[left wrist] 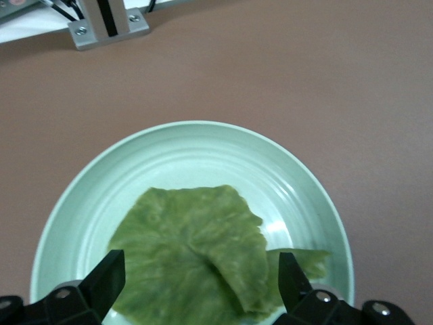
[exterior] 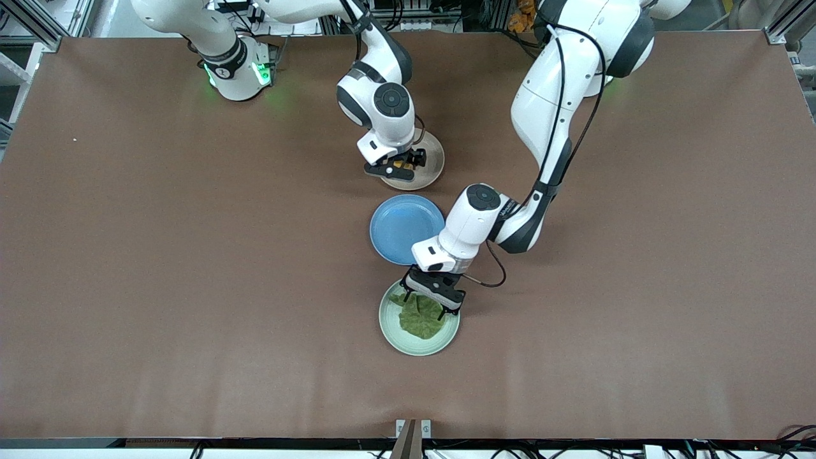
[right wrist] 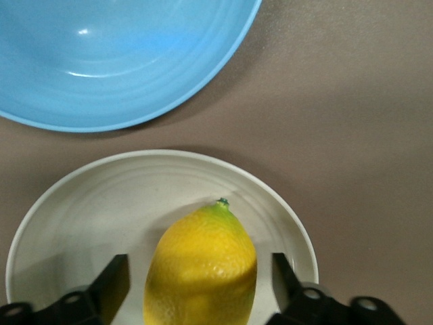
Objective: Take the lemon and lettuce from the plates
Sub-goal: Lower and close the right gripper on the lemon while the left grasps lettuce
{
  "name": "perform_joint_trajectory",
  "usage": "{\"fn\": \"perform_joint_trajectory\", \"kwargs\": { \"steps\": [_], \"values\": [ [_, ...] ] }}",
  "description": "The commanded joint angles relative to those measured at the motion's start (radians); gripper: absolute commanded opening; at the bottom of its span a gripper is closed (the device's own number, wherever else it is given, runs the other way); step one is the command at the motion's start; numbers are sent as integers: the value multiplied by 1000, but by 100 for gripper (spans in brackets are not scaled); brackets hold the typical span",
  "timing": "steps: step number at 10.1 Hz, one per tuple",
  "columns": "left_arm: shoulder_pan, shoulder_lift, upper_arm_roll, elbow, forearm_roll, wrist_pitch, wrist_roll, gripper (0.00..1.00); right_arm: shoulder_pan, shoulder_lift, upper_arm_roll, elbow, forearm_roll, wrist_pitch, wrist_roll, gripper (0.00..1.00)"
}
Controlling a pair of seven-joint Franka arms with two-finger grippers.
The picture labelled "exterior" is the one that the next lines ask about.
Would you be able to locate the blue plate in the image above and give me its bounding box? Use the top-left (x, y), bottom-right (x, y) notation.
top-left (370, 194), bottom-right (446, 266)

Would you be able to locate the pale green plate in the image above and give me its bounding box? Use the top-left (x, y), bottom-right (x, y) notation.
top-left (379, 280), bottom-right (461, 356)

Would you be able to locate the black floor cable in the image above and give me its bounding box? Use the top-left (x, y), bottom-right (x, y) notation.
top-left (775, 424), bottom-right (816, 456)

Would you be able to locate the pile of orange items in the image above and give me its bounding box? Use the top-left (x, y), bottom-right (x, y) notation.
top-left (508, 0), bottom-right (537, 34)

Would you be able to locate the beige plate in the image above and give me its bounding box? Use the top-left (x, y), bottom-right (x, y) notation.
top-left (381, 129), bottom-right (446, 191)

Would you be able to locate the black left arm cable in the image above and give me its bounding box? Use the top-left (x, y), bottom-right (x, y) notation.
top-left (462, 24), bottom-right (606, 289)

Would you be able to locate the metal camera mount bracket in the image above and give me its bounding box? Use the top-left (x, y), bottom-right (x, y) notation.
top-left (395, 419), bottom-right (432, 459)

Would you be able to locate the green lettuce leaf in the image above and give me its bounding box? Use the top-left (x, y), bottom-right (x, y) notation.
top-left (390, 290), bottom-right (447, 340)

